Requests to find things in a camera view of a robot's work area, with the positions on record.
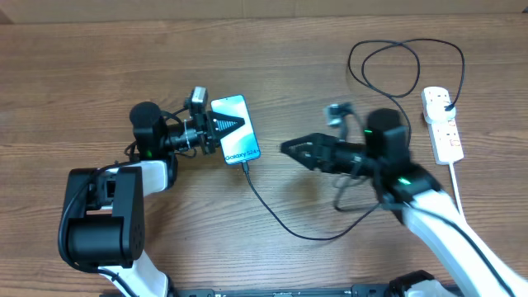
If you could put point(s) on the white charger plug adapter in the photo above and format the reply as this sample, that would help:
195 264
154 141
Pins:
438 112

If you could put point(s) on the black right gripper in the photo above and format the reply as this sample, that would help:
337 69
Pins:
318 141

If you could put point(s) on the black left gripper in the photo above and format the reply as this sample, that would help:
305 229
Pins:
213 122

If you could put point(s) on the white power strip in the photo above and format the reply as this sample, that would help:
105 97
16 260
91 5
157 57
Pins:
445 138

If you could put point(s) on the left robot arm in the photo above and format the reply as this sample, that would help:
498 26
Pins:
102 226

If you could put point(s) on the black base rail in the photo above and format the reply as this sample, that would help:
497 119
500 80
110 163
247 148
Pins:
369 290

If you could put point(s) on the Galaxy smartphone with blue screen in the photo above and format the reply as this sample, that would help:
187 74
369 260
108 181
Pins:
241 145

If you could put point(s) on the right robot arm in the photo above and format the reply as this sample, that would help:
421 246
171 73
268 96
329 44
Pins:
415 197

